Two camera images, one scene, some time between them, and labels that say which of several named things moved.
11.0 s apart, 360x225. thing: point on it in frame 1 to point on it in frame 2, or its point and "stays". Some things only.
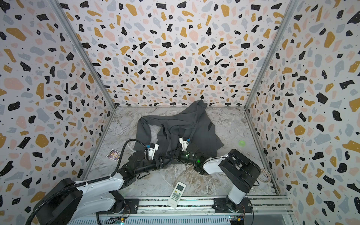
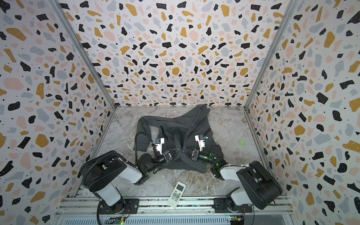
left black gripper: (157, 164) to (165, 153)
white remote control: (176, 194) stays
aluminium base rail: (273, 205) stays
